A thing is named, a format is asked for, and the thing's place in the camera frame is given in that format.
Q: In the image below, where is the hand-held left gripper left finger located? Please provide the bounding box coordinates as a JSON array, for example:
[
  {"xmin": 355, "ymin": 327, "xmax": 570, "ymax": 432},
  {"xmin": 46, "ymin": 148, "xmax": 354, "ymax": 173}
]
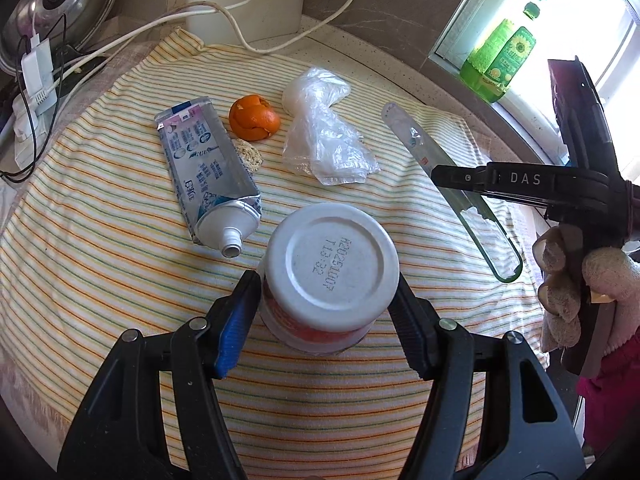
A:
[{"xmin": 57, "ymin": 270, "xmax": 263, "ymax": 480}]

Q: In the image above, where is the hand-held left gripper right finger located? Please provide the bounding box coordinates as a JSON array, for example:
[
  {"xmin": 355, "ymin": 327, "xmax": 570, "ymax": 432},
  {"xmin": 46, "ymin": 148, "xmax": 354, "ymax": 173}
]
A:
[{"xmin": 387, "ymin": 272, "xmax": 586, "ymax": 480}]

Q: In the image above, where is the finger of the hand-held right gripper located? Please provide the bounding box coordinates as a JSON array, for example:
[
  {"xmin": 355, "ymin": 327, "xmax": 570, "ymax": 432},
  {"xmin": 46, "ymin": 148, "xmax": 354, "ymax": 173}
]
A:
[
  {"xmin": 431, "ymin": 162, "xmax": 608, "ymax": 198},
  {"xmin": 470, "ymin": 191, "xmax": 551, "ymax": 207}
]

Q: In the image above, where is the clear green toothbrush case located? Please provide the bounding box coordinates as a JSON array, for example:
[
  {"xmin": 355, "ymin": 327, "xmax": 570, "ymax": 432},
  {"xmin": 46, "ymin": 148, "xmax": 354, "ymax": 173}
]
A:
[{"xmin": 381, "ymin": 101, "xmax": 524, "ymax": 282}]

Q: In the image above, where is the white red yogurt cup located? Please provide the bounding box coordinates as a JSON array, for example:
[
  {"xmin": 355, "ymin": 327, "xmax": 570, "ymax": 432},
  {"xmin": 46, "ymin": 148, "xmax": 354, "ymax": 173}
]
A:
[{"xmin": 257, "ymin": 203, "xmax": 401, "ymax": 356}]

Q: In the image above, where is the silver toothpaste tube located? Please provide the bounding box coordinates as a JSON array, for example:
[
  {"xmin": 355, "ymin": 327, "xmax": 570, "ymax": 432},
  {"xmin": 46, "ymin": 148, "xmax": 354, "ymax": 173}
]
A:
[{"xmin": 154, "ymin": 97, "xmax": 263, "ymax": 260}]

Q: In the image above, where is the clear plastic bag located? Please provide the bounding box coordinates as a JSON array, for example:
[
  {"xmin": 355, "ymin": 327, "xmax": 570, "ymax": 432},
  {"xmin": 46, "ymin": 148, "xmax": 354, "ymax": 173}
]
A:
[{"xmin": 281, "ymin": 66, "xmax": 380, "ymax": 187}]

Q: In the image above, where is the orange peel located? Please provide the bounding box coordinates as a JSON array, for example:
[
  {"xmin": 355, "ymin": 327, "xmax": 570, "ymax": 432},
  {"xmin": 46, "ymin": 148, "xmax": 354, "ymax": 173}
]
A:
[{"xmin": 229, "ymin": 94, "xmax": 281, "ymax": 142}]

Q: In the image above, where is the person's right forearm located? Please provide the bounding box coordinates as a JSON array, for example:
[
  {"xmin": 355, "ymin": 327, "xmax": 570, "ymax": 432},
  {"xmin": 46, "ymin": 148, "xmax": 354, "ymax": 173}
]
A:
[{"xmin": 575, "ymin": 330, "xmax": 640, "ymax": 456}]

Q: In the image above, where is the person's right hand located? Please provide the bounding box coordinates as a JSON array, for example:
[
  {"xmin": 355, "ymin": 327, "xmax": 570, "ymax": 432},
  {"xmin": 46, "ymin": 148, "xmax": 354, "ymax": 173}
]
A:
[{"xmin": 531, "ymin": 224, "xmax": 640, "ymax": 361}]

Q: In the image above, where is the window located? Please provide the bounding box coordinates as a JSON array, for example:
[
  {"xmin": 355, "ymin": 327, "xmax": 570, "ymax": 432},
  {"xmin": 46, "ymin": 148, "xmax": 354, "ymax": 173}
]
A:
[{"xmin": 432, "ymin": 0, "xmax": 640, "ymax": 171}]

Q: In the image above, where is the green dish soap bottle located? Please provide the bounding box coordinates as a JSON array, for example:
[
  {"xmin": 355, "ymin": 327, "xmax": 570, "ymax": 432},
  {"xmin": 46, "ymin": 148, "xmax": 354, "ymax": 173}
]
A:
[{"xmin": 460, "ymin": 0, "xmax": 538, "ymax": 104}]

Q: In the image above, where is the small beige peel piece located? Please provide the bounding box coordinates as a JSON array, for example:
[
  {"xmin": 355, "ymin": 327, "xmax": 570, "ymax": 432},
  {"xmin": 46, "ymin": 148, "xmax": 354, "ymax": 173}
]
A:
[{"xmin": 232, "ymin": 140, "xmax": 264, "ymax": 176}]

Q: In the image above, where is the white power strip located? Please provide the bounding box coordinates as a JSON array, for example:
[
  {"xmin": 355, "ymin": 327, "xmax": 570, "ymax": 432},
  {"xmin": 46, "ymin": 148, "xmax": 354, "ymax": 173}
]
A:
[{"xmin": 10, "ymin": 87, "xmax": 66, "ymax": 166}]

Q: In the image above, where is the white charger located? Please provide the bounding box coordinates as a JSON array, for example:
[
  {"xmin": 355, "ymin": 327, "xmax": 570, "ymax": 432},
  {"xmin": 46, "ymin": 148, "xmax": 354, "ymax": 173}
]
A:
[{"xmin": 20, "ymin": 34, "xmax": 53, "ymax": 101}]

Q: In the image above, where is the steel pot lid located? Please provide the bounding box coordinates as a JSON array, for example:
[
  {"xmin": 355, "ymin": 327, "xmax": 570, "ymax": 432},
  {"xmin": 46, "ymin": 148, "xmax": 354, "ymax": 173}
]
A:
[{"xmin": 0, "ymin": 0, "xmax": 123, "ymax": 73}]

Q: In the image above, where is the thin white cable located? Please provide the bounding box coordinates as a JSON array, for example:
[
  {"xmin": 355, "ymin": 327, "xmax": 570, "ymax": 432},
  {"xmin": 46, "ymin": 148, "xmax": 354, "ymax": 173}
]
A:
[{"xmin": 27, "ymin": 0, "xmax": 51, "ymax": 41}]

